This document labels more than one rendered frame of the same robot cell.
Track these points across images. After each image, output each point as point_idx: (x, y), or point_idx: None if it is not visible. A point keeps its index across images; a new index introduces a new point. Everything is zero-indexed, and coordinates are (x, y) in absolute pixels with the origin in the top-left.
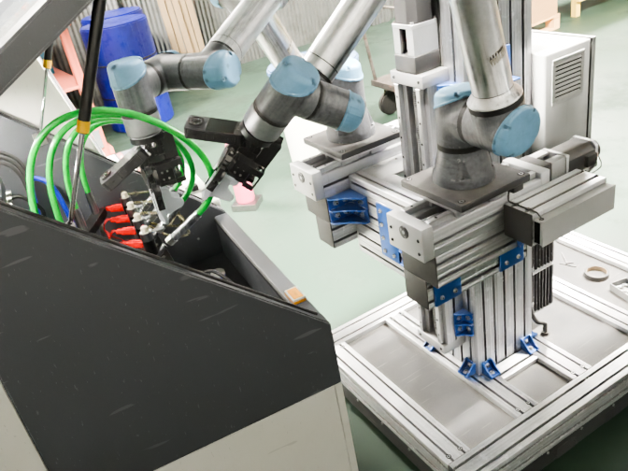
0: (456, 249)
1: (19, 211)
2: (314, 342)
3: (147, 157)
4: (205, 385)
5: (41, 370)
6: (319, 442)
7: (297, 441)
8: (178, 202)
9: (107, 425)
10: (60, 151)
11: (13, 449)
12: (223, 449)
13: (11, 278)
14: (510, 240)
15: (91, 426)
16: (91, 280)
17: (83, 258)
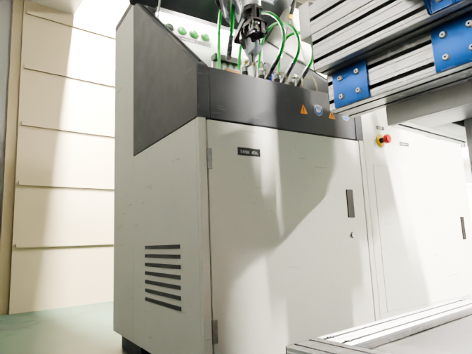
0: (333, 24)
1: (147, 10)
2: (190, 78)
3: (244, 20)
4: (161, 98)
5: (138, 78)
6: (187, 166)
7: (180, 159)
8: (252, 45)
9: (142, 112)
10: (286, 61)
11: (130, 114)
12: (161, 147)
13: (139, 36)
14: (416, 7)
15: (140, 111)
16: (148, 36)
17: (148, 25)
